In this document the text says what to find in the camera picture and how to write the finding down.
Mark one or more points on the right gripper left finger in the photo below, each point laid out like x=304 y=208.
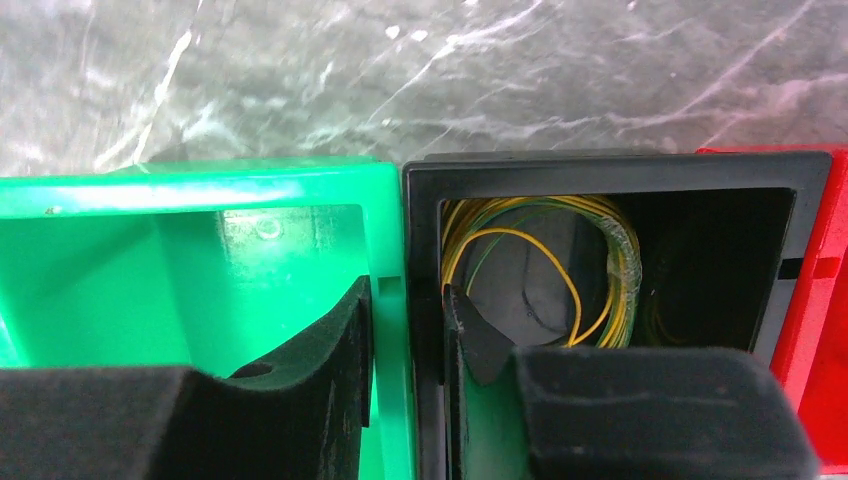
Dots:
x=297 y=412

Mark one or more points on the green plastic bin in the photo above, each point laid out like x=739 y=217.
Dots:
x=210 y=266

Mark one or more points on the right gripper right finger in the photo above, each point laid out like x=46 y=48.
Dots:
x=548 y=412

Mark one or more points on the black plastic bin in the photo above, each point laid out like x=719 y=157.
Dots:
x=437 y=178

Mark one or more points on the red plastic bin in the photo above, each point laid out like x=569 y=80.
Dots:
x=810 y=359

